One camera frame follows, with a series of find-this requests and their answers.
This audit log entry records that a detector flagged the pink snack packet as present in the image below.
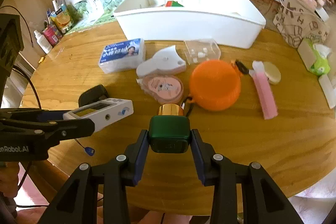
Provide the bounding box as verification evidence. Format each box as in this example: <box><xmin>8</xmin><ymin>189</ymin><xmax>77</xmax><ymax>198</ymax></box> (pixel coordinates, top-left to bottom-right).
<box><xmin>42</xmin><ymin>25</ymin><xmax>62</xmax><ymax>46</ymax></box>

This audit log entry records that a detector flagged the white plastic storage bin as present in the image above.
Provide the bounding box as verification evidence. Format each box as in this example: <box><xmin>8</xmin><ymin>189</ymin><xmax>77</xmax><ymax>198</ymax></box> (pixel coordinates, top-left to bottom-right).
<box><xmin>113</xmin><ymin>0</ymin><xmax>266</xmax><ymax>49</ymax></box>

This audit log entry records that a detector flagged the white rectangular box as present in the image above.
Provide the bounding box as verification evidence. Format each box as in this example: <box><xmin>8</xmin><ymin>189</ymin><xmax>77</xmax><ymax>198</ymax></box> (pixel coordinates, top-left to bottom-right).
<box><xmin>318</xmin><ymin>74</ymin><xmax>335</xmax><ymax>109</ymax></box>

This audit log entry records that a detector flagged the cream round compact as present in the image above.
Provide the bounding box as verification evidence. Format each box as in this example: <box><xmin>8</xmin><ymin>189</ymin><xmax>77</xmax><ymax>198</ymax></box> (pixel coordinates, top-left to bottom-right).
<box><xmin>263</xmin><ymin>62</ymin><xmax>281</xmax><ymax>85</ymax></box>

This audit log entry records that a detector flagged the white curved plastic gadget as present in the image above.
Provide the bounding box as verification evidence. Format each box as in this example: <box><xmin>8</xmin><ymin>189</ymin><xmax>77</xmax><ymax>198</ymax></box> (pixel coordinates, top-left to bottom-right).
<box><xmin>136</xmin><ymin>45</ymin><xmax>187</xmax><ymax>78</ymax></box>

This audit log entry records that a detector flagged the green perfume bottle gold cap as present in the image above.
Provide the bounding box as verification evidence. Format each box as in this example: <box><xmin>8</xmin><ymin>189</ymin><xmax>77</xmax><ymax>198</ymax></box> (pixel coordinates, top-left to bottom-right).
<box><xmin>149</xmin><ymin>103</ymin><xmax>190</xmax><ymax>154</ymax></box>

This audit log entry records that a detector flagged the white spray bottle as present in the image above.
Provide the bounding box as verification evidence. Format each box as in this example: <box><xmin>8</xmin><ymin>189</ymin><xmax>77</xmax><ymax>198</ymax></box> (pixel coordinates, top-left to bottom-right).
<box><xmin>34</xmin><ymin>30</ymin><xmax>52</xmax><ymax>54</ymax></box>

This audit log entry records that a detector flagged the clear plastic box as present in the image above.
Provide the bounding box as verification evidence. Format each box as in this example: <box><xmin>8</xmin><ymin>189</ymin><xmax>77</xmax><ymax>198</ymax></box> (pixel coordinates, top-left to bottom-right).
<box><xmin>184</xmin><ymin>39</ymin><xmax>221</xmax><ymax>65</ymax></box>

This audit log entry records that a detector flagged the white digital camera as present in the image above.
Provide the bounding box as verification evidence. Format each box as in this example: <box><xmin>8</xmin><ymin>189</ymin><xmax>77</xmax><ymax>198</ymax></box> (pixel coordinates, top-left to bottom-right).
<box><xmin>63</xmin><ymin>98</ymin><xmax>134</xmax><ymax>132</ymax></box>

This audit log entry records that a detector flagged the green tissue box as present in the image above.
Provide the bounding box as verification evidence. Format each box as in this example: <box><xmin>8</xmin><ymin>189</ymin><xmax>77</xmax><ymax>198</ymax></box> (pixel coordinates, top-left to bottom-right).
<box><xmin>297</xmin><ymin>38</ymin><xmax>332</xmax><ymax>76</ymax></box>

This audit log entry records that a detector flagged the orange round pouch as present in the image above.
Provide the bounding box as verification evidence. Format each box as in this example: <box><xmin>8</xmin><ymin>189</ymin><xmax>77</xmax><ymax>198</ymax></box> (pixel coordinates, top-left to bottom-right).
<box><xmin>189</xmin><ymin>59</ymin><xmax>242</xmax><ymax>111</ymax></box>

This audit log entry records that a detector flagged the pink round compact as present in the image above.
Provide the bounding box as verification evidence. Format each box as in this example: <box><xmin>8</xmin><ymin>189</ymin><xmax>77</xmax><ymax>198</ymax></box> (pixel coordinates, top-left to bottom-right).
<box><xmin>137</xmin><ymin>75</ymin><xmax>183</xmax><ymax>104</ymax></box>

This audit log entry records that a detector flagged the person's hand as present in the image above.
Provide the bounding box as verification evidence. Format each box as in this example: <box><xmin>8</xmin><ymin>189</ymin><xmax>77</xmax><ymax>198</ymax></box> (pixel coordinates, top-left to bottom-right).
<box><xmin>0</xmin><ymin>162</ymin><xmax>20</xmax><ymax>198</ymax></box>

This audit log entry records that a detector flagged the letter print fabric bag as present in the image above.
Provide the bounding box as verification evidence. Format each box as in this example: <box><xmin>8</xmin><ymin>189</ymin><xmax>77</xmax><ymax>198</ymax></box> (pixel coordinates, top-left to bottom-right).
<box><xmin>273</xmin><ymin>0</ymin><xmax>330</xmax><ymax>48</ymax></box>

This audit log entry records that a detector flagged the black carabiner clip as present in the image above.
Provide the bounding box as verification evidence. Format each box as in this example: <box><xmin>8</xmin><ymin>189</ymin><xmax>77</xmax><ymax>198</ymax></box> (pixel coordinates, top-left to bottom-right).
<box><xmin>235</xmin><ymin>59</ymin><xmax>249</xmax><ymax>75</ymax></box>

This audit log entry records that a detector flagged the black cable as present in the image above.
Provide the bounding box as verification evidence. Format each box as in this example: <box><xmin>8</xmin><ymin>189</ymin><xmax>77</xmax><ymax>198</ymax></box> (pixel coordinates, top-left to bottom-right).
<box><xmin>0</xmin><ymin>5</ymin><xmax>95</xmax><ymax>209</ymax></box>

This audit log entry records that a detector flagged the blue white tissue pack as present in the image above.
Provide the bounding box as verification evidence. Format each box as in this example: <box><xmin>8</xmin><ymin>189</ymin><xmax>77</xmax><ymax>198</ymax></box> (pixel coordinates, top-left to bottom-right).
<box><xmin>98</xmin><ymin>38</ymin><xmax>146</xmax><ymax>74</ymax></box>

